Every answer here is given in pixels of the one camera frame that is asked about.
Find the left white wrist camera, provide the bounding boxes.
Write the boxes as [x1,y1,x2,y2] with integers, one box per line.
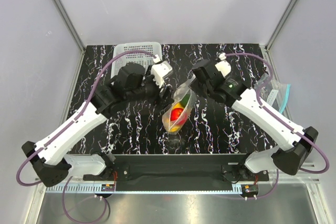
[151,61,173,88]

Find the white perforated plastic basket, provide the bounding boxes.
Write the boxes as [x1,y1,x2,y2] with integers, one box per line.
[111,41,162,78]

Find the aluminium frame post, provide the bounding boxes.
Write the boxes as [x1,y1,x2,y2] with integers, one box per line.
[265,0,316,51]
[52,0,86,52]

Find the green lime fruit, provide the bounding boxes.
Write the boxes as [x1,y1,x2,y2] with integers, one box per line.
[180,94,190,107]

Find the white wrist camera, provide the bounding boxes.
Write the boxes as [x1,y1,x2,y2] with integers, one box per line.
[215,53,232,78]
[151,61,173,88]

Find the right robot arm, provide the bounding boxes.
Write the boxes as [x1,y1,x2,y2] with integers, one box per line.
[190,60,318,180]

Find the clear dotted zip bag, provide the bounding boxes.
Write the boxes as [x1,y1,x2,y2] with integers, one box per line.
[162,76,197,135]

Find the red apple fruit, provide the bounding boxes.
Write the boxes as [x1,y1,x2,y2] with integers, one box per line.
[170,108,187,125]

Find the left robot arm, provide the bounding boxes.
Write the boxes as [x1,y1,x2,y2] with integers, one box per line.
[22,61,173,187]

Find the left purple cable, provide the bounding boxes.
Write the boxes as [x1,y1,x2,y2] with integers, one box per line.
[16,50,161,222]

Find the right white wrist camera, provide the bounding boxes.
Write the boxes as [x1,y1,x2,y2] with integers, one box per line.
[215,53,232,78]

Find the white slotted cable duct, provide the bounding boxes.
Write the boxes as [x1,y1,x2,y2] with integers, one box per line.
[46,181,242,195]

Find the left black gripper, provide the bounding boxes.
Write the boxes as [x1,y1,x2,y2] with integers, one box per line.
[127,66,175,111]

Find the spare clear zip bags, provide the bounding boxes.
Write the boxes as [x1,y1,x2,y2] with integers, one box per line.
[254,73,291,114]

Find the left aluminium frame post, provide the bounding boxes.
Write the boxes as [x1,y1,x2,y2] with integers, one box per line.
[52,0,86,52]

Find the right aluminium frame post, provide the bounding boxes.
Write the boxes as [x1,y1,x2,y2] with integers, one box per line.
[265,0,316,51]

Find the yellow lemon fruit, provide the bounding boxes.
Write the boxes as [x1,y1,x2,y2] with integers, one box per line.
[169,102,184,133]

